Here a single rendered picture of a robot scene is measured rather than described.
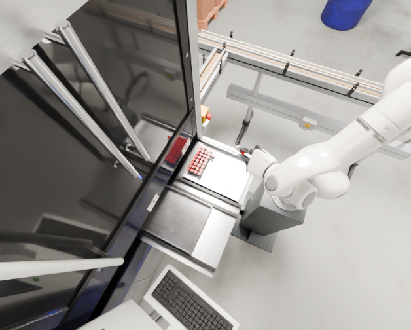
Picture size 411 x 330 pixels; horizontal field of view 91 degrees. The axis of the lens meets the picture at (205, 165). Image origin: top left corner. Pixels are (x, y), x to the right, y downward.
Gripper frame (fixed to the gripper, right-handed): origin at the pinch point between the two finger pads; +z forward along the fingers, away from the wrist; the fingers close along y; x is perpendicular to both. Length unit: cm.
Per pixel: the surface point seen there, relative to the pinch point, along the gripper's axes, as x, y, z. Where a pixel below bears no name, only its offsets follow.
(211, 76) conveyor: -21, 23, 76
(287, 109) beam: -97, 16, 63
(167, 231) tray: 18, -53, 13
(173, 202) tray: 14, -43, 24
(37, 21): 65, 25, -16
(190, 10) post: 31, 40, 13
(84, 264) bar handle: 58, -24, -18
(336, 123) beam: -126, 17, 33
